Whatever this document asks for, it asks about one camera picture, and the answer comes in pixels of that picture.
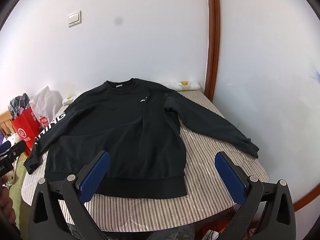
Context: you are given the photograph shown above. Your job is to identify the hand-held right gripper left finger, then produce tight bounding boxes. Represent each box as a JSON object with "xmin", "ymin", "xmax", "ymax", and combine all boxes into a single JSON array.
[{"xmin": 29, "ymin": 150, "xmax": 111, "ymax": 240}]

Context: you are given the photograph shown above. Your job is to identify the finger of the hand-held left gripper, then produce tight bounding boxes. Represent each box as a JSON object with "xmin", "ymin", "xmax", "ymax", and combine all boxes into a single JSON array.
[{"xmin": 0, "ymin": 140, "xmax": 27, "ymax": 159}]

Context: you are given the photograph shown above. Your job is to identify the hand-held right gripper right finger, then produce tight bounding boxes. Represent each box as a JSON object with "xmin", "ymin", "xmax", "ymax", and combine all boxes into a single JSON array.
[{"xmin": 214, "ymin": 151, "xmax": 297, "ymax": 240}]

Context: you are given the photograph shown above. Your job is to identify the black sweatshirt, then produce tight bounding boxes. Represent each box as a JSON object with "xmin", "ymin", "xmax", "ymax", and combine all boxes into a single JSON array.
[{"xmin": 24, "ymin": 79, "xmax": 260, "ymax": 199}]

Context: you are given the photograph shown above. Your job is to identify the person's left hand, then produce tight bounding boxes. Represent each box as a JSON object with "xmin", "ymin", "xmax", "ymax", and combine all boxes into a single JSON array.
[{"xmin": 0, "ymin": 175, "xmax": 15, "ymax": 228}]

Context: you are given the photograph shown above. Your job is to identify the white patterned cloth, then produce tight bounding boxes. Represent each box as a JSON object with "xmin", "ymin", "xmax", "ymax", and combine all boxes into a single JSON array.
[{"xmin": 4, "ymin": 134, "xmax": 27, "ymax": 187}]

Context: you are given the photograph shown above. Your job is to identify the red paper shopping bag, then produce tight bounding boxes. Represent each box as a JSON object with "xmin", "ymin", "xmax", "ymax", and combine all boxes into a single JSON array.
[{"xmin": 10, "ymin": 105, "xmax": 49, "ymax": 151}]

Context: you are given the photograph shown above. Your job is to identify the wooden chair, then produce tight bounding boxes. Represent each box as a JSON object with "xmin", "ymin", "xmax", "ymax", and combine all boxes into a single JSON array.
[{"xmin": 0, "ymin": 112, "xmax": 13, "ymax": 137}]

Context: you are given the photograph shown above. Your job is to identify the striped bed cover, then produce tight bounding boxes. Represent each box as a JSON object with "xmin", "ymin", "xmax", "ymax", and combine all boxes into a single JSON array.
[{"xmin": 21, "ymin": 89, "xmax": 270, "ymax": 232}]

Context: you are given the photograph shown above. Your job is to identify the grey plaid cloth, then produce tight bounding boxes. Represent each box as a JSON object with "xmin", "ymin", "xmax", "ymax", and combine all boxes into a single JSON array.
[{"xmin": 8, "ymin": 93, "xmax": 31, "ymax": 119}]

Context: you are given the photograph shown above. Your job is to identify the white plastic bag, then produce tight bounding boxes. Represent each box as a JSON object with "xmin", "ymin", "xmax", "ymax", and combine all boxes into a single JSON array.
[{"xmin": 29, "ymin": 85, "xmax": 63, "ymax": 128}]

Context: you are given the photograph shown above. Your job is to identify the brown wooden baseboard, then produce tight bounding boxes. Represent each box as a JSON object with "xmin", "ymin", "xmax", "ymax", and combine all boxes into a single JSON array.
[{"xmin": 293, "ymin": 171, "xmax": 320, "ymax": 212}]

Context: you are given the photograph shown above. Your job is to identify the white duck print roll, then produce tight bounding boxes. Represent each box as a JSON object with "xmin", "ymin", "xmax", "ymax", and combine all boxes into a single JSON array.
[{"xmin": 62, "ymin": 80, "xmax": 202, "ymax": 105}]

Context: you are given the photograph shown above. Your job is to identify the black cable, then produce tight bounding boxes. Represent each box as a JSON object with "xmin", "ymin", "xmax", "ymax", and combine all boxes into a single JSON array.
[{"xmin": 204, "ymin": 229, "xmax": 227, "ymax": 240}]

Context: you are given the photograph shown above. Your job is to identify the brown wooden door frame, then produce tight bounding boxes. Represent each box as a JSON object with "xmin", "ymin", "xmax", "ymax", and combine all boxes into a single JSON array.
[{"xmin": 202, "ymin": 0, "xmax": 221, "ymax": 101}]

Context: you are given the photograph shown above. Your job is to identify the white light switch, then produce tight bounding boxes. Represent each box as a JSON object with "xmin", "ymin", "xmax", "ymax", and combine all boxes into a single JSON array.
[{"xmin": 67, "ymin": 10, "xmax": 82, "ymax": 27}]

